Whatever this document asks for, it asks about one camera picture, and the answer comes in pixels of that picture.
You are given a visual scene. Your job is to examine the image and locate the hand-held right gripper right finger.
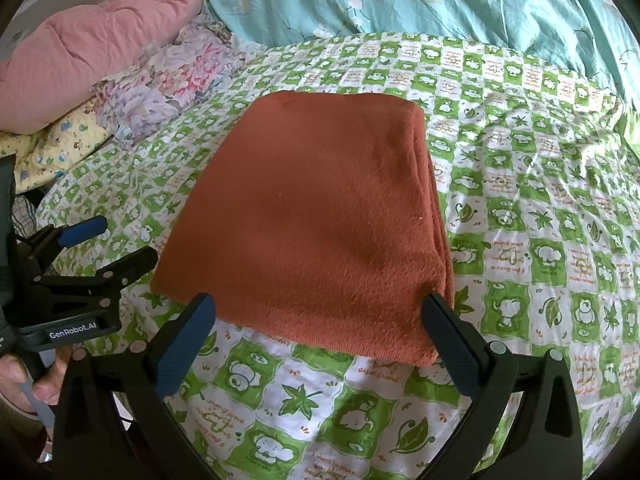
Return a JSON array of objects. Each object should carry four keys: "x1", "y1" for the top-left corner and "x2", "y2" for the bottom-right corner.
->
[{"x1": 419, "y1": 291, "x2": 585, "y2": 480}]

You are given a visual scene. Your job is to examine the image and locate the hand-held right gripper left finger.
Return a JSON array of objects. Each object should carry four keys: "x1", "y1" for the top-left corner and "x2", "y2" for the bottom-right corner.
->
[{"x1": 50, "y1": 292, "x2": 221, "y2": 480}]

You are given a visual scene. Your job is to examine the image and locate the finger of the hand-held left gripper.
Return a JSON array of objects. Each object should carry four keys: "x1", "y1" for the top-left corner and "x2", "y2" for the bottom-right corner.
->
[
  {"x1": 31, "y1": 245, "x2": 161, "y2": 311},
  {"x1": 19, "y1": 215, "x2": 109, "y2": 263}
]

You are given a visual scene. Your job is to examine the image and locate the rust orange knit garment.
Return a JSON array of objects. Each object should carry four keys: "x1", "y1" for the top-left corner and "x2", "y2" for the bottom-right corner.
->
[{"x1": 149, "y1": 89, "x2": 457, "y2": 367}]

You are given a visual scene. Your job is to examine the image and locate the person's left hand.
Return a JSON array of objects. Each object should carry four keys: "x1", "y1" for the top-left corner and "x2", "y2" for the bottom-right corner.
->
[{"x1": 0, "y1": 347, "x2": 73, "y2": 418}]

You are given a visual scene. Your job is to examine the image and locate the grey checked cloth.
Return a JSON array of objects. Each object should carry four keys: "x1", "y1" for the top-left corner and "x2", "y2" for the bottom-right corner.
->
[{"x1": 11, "y1": 192, "x2": 41, "y2": 241}]

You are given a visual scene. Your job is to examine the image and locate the yellow patterned pillow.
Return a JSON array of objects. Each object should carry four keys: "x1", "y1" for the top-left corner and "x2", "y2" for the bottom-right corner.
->
[{"x1": 0, "y1": 95, "x2": 118, "y2": 193}]

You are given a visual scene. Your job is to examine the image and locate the green checkered bed sheet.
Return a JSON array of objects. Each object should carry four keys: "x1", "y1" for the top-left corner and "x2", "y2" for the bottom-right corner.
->
[{"x1": 37, "y1": 31, "x2": 640, "y2": 480}]

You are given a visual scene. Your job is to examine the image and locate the pastel floral blanket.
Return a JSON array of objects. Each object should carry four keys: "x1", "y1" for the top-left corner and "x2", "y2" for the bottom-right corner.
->
[{"x1": 92, "y1": 12, "x2": 251, "y2": 151}]

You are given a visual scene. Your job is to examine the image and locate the pink quilted pillow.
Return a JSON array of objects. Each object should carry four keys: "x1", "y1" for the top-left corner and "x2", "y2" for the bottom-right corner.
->
[{"x1": 0, "y1": 0, "x2": 211, "y2": 136}]

